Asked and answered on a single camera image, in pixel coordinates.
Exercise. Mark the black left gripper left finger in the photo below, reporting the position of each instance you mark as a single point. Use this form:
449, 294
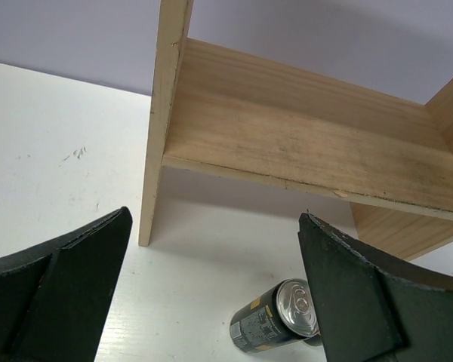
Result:
55, 296

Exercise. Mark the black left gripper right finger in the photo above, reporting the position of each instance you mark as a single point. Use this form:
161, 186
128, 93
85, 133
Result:
370, 305

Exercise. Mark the wooden shelf unit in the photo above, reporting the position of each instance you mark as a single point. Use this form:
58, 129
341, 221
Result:
227, 113

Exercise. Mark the right black tonic can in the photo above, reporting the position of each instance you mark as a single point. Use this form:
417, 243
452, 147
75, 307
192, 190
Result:
313, 341

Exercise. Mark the black tonic can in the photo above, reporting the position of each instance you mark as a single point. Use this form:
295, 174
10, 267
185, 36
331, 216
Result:
280, 316
313, 341

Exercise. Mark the left black tonic can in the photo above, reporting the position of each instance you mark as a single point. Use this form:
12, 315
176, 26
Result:
280, 316

